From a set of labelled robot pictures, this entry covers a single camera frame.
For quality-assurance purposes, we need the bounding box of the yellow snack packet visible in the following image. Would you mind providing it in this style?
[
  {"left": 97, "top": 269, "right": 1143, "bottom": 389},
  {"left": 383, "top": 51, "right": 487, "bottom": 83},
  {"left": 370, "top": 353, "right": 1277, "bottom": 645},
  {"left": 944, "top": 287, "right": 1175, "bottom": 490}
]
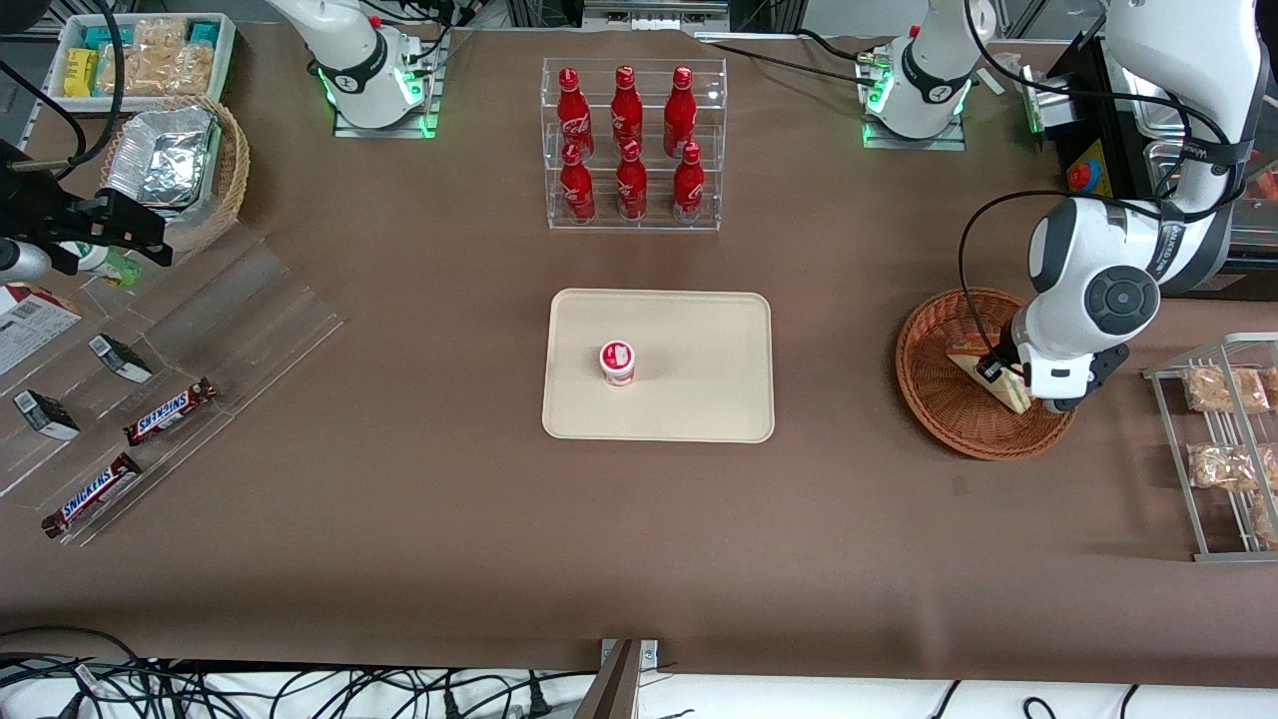
[{"left": 63, "top": 48, "right": 101, "bottom": 99}]

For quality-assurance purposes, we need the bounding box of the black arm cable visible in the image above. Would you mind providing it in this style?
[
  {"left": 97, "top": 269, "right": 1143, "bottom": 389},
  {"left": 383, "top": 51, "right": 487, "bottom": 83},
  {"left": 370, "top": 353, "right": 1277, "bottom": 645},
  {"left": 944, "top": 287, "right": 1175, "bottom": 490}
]
[{"left": 958, "top": 190, "right": 1179, "bottom": 362}]

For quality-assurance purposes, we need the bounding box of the green white small bottle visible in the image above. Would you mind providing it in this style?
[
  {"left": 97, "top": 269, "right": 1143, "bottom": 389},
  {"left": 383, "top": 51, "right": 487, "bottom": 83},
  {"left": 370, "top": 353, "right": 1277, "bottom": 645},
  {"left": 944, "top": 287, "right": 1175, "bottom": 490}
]
[{"left": 58, "top": 240, "right": 143, "bottom": 291}]

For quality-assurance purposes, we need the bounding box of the red white printed box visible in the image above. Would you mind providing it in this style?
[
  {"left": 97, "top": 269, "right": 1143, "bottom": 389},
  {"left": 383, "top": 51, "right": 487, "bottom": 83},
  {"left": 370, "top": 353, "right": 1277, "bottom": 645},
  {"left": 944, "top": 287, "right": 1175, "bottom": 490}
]
[{"left": 0, "top": 283, "right": 83, "bottom": 378}]

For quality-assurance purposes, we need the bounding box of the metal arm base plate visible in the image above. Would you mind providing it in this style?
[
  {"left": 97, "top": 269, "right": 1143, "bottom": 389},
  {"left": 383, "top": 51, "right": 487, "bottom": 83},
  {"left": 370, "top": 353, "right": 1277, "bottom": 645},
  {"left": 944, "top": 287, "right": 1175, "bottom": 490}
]
[
  {"left": 332, "top": 95, "right": 442, "bottom": 139},
  {"left": 862, "top": 115, "right": 967, "bottom": 152}
]

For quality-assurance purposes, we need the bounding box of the beige plastic tray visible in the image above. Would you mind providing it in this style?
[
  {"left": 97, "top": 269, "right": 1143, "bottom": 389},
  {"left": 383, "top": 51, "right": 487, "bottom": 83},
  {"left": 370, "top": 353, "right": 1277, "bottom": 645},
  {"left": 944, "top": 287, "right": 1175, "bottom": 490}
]
[{"left": 542, "top": 289, "right": 776, "bottom": 443}]

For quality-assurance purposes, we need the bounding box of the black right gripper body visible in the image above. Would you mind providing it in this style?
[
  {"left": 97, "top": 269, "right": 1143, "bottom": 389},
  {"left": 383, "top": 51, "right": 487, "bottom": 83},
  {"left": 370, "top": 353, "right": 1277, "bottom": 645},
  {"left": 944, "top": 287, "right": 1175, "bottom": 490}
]
[{"left": 0, "top": 140, "right": 77, "bottom": 243}]

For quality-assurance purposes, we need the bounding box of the aluminium foil tray stack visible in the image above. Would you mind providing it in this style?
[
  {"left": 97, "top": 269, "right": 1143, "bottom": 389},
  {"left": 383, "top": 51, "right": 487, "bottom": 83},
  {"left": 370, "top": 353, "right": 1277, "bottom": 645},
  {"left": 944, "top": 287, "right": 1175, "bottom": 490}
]
[{"left": 105, "top": 105, "right": 221, "bottom": 211}]

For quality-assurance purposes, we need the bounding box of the brown round wicker basket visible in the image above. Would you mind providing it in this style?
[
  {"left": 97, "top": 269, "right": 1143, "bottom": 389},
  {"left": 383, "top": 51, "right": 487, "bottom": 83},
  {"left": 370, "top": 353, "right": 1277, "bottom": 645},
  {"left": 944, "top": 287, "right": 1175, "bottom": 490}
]
[{"left": 896, "top": 288, "right": 1081, "bottom": 461}]

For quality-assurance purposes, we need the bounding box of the small black white box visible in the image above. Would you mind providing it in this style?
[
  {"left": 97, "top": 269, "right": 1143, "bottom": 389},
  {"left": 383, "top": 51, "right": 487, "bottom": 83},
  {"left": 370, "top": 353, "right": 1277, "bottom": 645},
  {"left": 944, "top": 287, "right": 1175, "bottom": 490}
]
[
  {"left": 88, "top": 334, "right": 154, "bottom": 384},
  {"left": 13, "top": 389, "right": 81, "bottom": 441}
]

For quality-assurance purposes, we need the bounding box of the black food warmer appliance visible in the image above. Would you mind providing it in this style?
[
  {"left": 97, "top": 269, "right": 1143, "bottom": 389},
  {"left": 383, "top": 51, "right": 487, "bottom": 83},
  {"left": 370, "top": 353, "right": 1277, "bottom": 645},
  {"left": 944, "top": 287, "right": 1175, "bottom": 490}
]
[{"left": 1026, "top": 30, "right": 1278, "bottom": 299}]

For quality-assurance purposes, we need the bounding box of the grey metal wire rack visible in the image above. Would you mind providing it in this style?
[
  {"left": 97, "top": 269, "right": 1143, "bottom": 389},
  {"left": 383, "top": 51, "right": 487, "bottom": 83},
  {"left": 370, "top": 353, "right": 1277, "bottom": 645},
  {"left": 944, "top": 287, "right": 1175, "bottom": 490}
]
[{"left": 1143, "top": 333, "right": 1278, "bottom": 563}]

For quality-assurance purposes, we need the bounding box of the tan wicker basket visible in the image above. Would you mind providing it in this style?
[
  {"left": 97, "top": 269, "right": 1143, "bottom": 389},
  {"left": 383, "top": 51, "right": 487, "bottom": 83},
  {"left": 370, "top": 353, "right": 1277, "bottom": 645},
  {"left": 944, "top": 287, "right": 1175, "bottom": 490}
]
[{"left": 100, "top": 95, "right": 251, "bottom": 256}]

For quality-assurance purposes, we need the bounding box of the triangle vegetable sandwich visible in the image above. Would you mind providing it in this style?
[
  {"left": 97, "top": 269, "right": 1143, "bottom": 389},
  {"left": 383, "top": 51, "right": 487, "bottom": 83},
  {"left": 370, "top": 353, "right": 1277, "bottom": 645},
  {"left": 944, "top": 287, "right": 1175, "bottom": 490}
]
[{"left": 946, "top": 338, "right": 1032, "bottom": 414}]

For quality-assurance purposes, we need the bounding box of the clear acrylic stepped display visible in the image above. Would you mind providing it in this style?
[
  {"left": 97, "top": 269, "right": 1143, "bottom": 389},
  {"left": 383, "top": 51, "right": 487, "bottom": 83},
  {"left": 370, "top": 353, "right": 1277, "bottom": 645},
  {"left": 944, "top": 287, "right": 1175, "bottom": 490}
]
[{"left": 0, "top": 215, "right": 345, "bottom": 548}]

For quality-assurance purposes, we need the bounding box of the aluminium frame profile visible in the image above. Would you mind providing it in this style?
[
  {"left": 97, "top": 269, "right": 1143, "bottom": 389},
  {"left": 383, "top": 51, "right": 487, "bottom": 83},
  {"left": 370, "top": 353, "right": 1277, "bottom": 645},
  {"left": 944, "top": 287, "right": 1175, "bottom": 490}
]
[{"left": 582, "top": 0, "right": 732, "bottom": 31}]

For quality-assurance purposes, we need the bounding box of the red cola bottle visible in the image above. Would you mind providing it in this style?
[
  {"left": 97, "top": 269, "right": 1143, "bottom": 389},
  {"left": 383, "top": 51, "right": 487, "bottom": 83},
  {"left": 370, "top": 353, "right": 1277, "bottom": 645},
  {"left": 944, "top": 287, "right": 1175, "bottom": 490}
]
[
  {"left": 611, "top": 65, "right": 645, "bottom": 151},
  {"left": 615, "top": 140, "right": 649, "bottom": 222},
  {"left": 556, "top": 67, "right": 596, "bottom": 161},
  {"left": 663, "top": 66, "right": 697, "bottom": 159},
  {"left": 672, "top": 142, "right": 706, "bottom": 225},
  {"left": 559, "top": 143, "right": 597, "bottom": 225}
]

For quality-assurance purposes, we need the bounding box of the aluminium corner bracket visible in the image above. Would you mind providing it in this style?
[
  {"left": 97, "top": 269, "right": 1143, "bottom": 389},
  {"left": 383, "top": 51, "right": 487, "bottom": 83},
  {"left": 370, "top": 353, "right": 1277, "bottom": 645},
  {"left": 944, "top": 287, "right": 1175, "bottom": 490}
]
[{"left": 599, "top": 639, "right": 661, "bottom": 672}]

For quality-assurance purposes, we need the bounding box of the stainless steel pan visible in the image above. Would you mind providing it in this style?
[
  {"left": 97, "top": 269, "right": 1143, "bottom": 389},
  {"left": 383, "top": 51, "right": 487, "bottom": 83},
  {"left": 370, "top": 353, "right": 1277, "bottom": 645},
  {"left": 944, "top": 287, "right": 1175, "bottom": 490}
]
[
  {"left": 1123, "top": 95, "right": 1181, "bottom": 137},
  {"left": 1143, "top": 140, "right": 1194, "bottom": 201}
]

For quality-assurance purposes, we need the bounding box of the clear acrylic bottle rack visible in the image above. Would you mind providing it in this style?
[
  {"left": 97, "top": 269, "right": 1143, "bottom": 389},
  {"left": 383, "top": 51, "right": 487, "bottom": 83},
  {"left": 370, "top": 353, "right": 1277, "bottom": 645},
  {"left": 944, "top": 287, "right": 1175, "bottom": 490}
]
[{"left": 542, "top": 57, "right": 728, "bottom": 233}]

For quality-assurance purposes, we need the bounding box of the Snickers chocolate bar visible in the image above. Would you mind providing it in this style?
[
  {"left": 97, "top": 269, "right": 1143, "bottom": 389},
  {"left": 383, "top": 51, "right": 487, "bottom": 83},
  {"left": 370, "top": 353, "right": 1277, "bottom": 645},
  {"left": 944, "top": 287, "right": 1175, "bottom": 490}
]
[
  {"left": 41, "top": 452, "right": 144, "bottom": 540},
  {"left": 123, "top": 377, "right": 218, "bottom": 447}
]

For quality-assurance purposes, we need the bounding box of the white plastic tub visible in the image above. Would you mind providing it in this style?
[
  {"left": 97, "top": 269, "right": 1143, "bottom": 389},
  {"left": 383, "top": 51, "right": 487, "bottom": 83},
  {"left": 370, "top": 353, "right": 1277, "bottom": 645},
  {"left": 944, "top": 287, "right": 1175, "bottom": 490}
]
[{"left": 45, "top": 13, "right": 238, "bottom": 113}]

